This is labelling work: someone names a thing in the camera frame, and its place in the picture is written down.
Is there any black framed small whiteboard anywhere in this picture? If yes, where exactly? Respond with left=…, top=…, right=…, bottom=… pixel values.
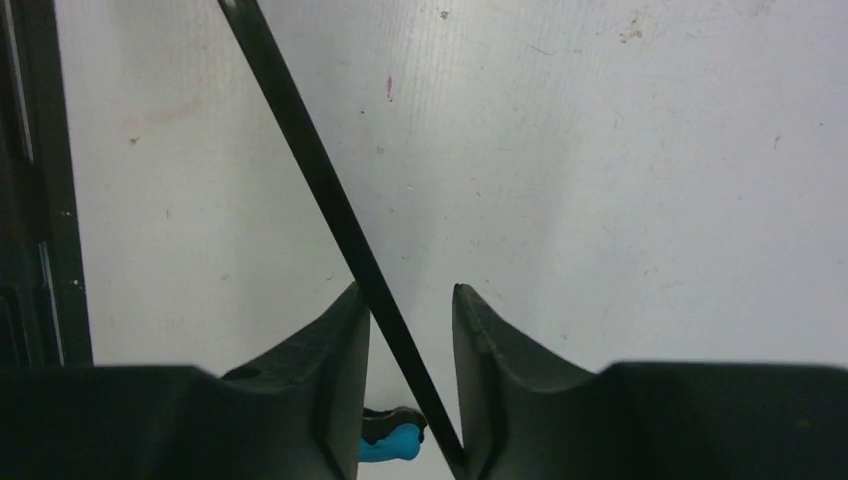
left=219, top=1, right=467, bottom=479

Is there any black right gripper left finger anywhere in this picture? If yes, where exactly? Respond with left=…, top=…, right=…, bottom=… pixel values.
left=218, top=284, right=370, bottom=479

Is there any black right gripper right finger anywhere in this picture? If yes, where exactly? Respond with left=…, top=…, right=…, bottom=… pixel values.
left=452, top=284, right=617, bottom=479

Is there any blue whiteboard eraser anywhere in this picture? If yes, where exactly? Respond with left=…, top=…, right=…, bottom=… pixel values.
left=358, top=406, right=428, bottom=463

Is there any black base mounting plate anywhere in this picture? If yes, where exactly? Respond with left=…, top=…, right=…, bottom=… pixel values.
left=1, top=1, right=93, bottom=368

